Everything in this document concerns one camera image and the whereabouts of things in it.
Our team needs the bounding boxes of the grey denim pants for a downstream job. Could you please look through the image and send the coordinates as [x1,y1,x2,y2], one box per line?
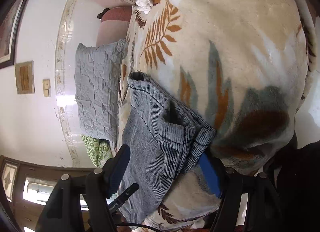
[120,71,215,223]

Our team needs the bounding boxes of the green patterned quilt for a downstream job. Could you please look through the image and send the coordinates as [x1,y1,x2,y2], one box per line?
[81,134,113,167]

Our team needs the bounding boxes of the grey quilted pillow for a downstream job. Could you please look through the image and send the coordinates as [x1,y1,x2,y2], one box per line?
[74,39,127,148]

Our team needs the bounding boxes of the cream leaf pattern blanket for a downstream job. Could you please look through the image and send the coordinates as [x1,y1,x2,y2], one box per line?
[118,0,316,231]

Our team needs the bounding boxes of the white crumpled tissue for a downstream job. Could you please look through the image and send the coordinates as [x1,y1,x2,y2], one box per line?
[135,0,154,14]

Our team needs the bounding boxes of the small beige switch plate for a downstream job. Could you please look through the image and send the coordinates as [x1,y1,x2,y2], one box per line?
[42,79,51,97]

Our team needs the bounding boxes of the dark framed wall picture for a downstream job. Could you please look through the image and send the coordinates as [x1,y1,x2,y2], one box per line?
[0,0,28,69]

